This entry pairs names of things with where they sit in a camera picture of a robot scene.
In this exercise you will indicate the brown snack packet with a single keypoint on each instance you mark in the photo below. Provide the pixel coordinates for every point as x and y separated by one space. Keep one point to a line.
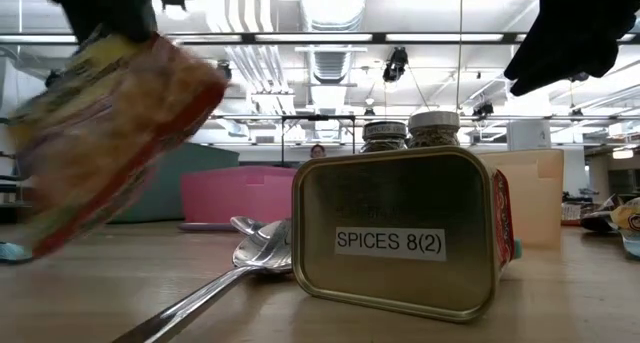
571 214

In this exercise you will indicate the black distant table frame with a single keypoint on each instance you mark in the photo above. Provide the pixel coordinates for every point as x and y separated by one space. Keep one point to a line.
320 117

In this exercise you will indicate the yellow ramen packet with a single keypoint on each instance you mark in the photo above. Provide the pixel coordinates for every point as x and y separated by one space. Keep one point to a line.
627 215

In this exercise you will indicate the green lid spice jar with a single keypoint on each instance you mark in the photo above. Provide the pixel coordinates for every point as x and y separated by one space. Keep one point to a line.
384 132

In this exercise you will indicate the silver ceiling ventilation duct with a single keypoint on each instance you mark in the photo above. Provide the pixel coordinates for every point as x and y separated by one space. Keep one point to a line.
332 8

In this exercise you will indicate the plain steel spoon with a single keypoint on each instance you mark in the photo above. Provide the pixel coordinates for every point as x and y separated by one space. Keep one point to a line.
260 253

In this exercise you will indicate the pink plastic bin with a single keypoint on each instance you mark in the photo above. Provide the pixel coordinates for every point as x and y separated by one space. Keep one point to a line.
240 195

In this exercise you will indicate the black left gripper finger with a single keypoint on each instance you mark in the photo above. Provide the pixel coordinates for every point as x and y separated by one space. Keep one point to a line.
135 23
95 20

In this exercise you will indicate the red spice tin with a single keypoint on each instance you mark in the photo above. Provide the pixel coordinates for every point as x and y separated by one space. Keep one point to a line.
390 208

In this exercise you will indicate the black hanging ceiling lamp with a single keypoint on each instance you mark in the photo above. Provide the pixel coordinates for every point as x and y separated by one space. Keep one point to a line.
369 112
396 63
482 109
226 70

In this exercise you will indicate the teal plastic bin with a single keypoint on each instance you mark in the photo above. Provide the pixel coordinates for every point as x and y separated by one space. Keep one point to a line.
190 183

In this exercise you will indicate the beige plastic bin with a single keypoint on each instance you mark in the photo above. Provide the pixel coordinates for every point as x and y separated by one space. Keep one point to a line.
535 198

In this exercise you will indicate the blue bowl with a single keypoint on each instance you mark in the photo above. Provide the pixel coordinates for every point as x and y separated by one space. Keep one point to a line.
632 245

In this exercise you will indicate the black overhead frame bar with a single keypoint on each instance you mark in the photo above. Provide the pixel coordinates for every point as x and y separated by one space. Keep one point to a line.
378 38

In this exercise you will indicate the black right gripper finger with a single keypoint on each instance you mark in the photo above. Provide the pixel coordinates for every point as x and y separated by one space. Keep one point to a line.
545 43
585 58

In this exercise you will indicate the orange red ramen packet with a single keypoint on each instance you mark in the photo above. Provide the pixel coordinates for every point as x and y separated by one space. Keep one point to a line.
110 143

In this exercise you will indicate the white lid spice jar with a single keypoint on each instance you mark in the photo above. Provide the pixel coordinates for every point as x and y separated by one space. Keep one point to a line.
434 128

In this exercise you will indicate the person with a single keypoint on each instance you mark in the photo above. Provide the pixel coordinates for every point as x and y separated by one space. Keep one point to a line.
317 151

